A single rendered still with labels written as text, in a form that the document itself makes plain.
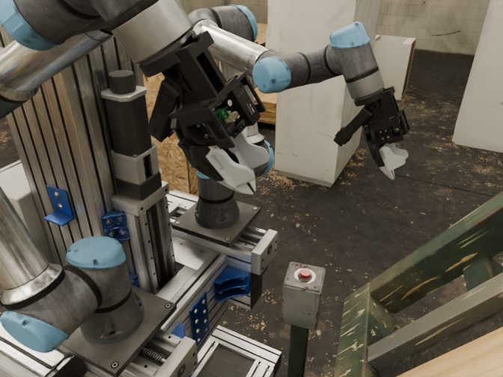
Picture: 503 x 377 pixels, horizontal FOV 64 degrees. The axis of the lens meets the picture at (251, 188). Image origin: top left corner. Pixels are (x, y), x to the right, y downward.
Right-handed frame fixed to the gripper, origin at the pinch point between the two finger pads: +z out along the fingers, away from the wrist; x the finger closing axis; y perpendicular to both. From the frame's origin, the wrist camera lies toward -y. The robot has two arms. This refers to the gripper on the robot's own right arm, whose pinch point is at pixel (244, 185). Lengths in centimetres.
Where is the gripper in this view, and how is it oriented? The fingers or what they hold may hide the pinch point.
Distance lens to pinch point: 54.8
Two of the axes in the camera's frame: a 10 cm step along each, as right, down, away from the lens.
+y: 7.1, -0.1, -7.0
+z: 4.8, 7.3, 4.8
